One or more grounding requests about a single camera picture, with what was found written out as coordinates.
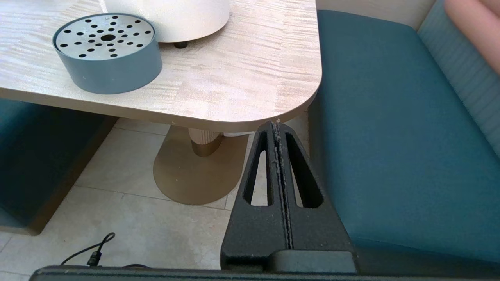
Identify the large clear water dispenser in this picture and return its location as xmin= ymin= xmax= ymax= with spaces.
xmin=98 ymin=0 xmax=230 ymax=49

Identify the teal upholstered bench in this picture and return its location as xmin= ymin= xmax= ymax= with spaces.
xmin=0 ymin=98 xmax=118 ymax=236
xmin=308 ymin=0 xmax=500 ymax=276

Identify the black floor cable with plug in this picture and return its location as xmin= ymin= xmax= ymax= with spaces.
xmin=59 ymin=232 xmax=151 ymax=269

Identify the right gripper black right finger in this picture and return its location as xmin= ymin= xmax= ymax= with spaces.
xmin=277 ymin=123 xmax=355 ymax=252

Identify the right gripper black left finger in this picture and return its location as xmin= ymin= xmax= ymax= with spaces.
xmin=220 ymin=121 xmax=292 ymax=272

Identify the large blue perforated drip tray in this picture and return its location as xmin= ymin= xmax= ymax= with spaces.
xmin=53 ymin=13 xmax=163 ymax=95

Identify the pink bolster cushion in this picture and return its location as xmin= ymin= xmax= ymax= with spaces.
xmin=443 ymin=0 xmax=500 ymax=75

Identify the table pedestal with brass base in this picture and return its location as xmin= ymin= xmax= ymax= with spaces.
xmin=153 ymin=126 xmax=250 ymax=206

